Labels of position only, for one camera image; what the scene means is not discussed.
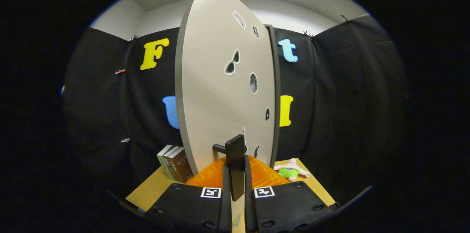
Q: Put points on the red cloth clip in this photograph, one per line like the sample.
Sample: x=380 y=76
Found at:
x=119 y=71

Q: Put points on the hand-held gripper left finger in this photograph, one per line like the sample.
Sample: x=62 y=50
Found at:
x=224 y=207

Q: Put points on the dark grey cabinet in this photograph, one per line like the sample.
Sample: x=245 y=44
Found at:
x=276 y=97

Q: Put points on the black backdrop cloth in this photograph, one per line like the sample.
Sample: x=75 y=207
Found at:
x=349 y=108

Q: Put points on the pink and green plush toy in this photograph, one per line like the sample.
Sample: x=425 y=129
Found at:
x=290 y=172

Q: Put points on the brown book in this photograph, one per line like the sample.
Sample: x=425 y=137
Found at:
x=181 y=168

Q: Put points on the row of black cloth clamps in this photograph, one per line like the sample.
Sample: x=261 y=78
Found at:
x=307 y=35

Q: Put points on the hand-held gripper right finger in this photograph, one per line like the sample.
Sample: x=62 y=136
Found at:
x=249 y=207

